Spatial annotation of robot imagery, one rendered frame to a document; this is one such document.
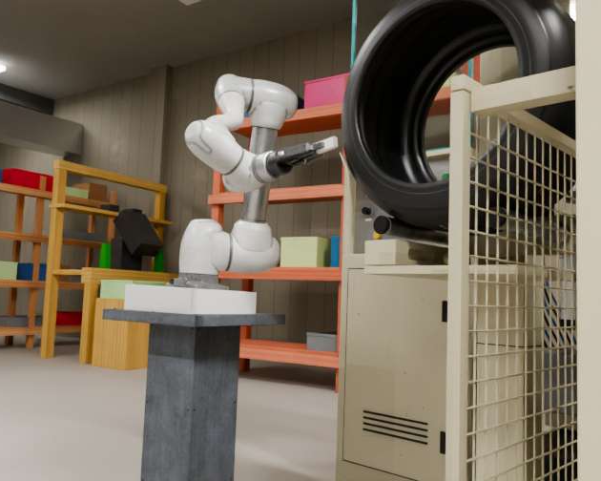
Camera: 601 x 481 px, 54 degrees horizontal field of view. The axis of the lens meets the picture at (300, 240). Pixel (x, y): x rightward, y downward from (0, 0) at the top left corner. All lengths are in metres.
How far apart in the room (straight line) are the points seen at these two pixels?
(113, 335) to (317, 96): 2.80
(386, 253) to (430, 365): 0.87
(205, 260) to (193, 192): 5.26
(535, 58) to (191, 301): 1.35
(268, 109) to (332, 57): 4.37
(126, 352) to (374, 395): 3.61
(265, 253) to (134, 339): 3.44
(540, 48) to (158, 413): 1.78
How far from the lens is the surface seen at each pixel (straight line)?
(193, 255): 2.31
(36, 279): 7.66
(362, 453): 2.40
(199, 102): 7.79
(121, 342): 5.66
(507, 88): 0.74
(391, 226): 1.40
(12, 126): 9.03
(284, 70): 7.01
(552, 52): 1.28
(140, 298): 2.29
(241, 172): 1.82
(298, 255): 4.86
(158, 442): 2.39
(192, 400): 2.24
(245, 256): 2.34
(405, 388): 2.24
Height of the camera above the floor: 0.73
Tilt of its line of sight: 5 degrees up
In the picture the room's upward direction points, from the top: 2 degrees clockwise
